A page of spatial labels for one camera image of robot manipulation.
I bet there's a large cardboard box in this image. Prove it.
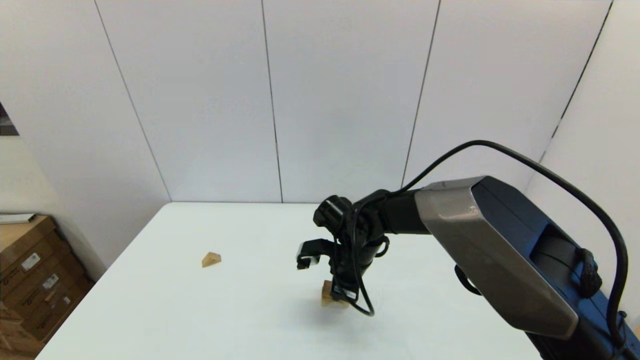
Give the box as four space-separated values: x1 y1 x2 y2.
0 216 65 286

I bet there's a low cardboard box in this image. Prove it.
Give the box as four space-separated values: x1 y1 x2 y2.
0 302 46 358

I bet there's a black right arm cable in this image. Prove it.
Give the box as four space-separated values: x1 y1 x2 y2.
348 140 629 351

